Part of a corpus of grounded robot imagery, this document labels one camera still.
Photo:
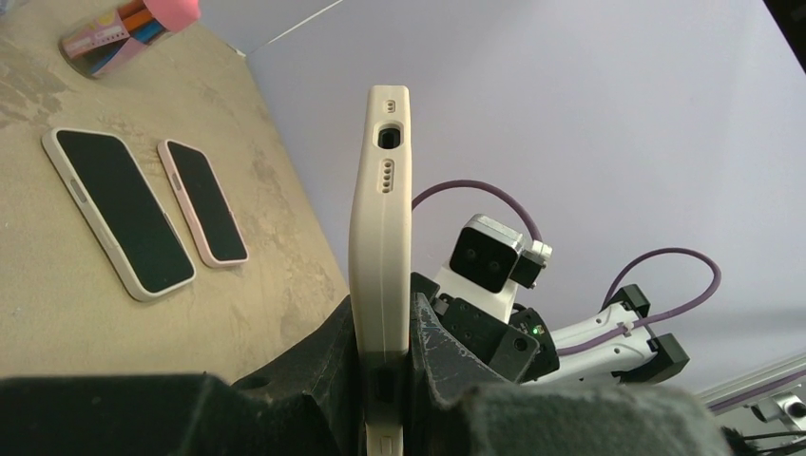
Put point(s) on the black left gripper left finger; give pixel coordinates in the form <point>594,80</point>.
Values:
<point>305,402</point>

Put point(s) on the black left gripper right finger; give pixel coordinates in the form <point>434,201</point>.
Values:
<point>462,407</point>

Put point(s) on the aluminium table edge rail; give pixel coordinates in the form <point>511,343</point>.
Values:
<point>757,386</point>

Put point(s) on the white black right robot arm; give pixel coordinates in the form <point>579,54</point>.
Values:
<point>611,347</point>

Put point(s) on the phone in beige case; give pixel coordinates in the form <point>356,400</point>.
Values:
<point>118,204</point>

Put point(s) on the phone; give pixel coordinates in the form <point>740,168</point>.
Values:
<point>118,204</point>
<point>205,209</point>
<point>379,264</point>

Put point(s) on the pink capped marker jar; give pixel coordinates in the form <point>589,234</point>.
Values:
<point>112,39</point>

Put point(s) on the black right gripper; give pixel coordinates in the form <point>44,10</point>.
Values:
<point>520,350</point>

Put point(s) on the phone in pink case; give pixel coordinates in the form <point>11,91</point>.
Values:
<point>205,209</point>

